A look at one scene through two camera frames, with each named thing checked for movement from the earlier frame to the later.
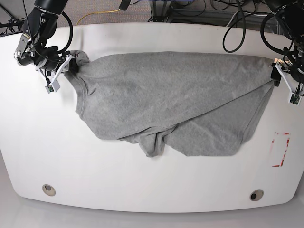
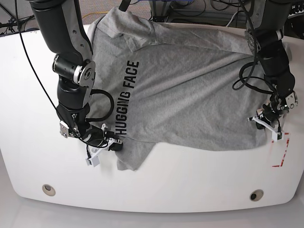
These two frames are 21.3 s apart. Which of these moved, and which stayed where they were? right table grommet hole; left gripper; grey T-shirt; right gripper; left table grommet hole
Moved: grey T-shirt; left gripper; right gripper
Stayed: right table grommet hole; left table grommet hole
